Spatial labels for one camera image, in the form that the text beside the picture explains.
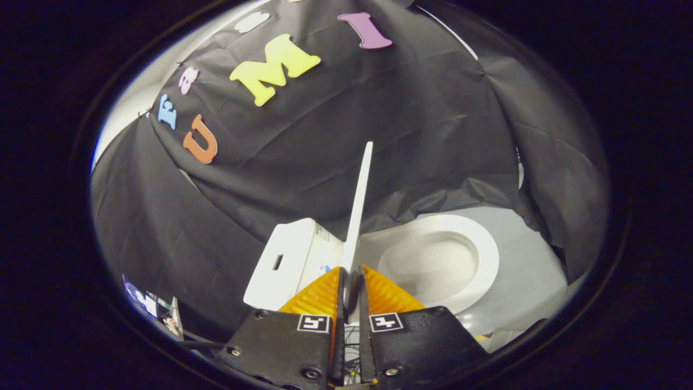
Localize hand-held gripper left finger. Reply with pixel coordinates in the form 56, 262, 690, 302
214, 265, 345, 389

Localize black backdrop cloth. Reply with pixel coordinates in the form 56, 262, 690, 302
89, 0, 610, 342

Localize computer monitor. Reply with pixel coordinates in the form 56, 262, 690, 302
122, 275, 159, 317

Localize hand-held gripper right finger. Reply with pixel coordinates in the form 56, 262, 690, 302
358, 264, 491, 386

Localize white side desk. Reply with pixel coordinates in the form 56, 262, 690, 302
154, 295, 186, 342

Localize black lid handle tab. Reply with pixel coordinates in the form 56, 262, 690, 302
346, 271, 362, 315

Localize white toilet lid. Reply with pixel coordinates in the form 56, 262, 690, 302
342, 141, 374, 271

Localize white toilet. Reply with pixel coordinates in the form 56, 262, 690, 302
244, 214, 520, 353

